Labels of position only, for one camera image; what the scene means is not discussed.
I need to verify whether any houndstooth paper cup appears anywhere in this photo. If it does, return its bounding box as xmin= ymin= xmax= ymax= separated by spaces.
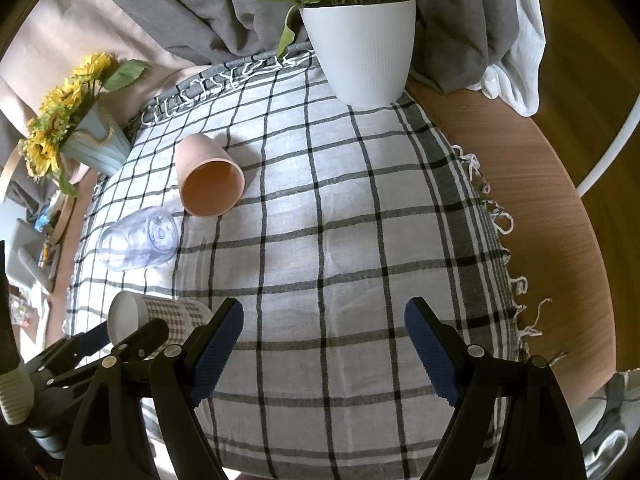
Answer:
xmin=107 ymin=290 xmax=213 ymax=344

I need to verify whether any clear plastic cup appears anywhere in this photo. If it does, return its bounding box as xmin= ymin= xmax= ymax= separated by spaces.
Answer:
xmin=98 ymin=207 xmax=179 ymax=271

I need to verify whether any pink plastic cup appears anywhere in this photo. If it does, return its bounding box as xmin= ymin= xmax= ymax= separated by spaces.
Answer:
xmin=175 ymin=133 xmax=245 ymax=217

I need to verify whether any white projector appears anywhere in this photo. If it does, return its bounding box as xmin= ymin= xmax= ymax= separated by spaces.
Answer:
xmin=1 ymin=200 xmax=58 ymax=294

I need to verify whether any sunflower bouquet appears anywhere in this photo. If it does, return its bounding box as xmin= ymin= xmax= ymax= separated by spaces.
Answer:
xmin=17 ymin=51 xmax=151 ymax=197

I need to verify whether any black white plaid cloth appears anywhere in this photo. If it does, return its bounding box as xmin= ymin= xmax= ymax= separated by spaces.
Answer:
xmin=65 ymin=51 xmax=536 ymax=479

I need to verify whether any light blue ribbed vase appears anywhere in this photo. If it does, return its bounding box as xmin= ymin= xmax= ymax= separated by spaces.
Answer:
xmin=62 ymin=101 xmax=131 ymax=177

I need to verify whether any white floor lamp pole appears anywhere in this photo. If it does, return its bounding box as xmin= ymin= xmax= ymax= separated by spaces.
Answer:
xmin=576 ymin=94 xmax=640 ymax=197

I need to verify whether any pink curtain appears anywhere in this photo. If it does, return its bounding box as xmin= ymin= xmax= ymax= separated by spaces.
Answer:
xmin=0 ymin=0 xmax=212 ymax=172

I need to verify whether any white plant pot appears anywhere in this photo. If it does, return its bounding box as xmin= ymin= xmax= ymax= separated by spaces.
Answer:
xmin=302 ymin=0 xmax=416 ymax=108

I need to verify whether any grey curtain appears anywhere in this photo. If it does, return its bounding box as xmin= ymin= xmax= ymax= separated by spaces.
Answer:
xmin=79 ymin=0 xmax=547 ymax=118

